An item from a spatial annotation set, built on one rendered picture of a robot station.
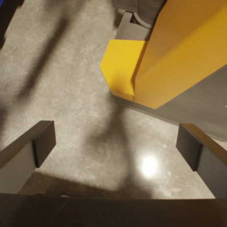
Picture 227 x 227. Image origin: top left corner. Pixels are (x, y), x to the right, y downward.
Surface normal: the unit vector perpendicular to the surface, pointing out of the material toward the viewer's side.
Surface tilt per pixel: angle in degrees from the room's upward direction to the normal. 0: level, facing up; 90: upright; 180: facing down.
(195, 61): 90
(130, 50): 22
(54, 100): 0
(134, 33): 0
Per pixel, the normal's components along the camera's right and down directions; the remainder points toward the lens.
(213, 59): -0.35, 0.94
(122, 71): -0.45, -0.23
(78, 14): -0.12, -0.11
